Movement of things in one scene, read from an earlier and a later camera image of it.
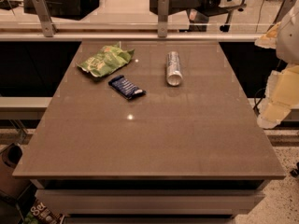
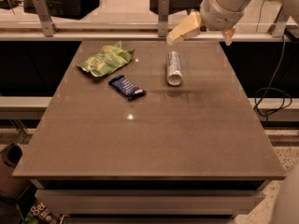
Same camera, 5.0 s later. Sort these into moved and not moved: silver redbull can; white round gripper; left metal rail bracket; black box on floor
Moved: white round gripper
Not moved: left metal rail bracket; black box on floor; silver redbull can
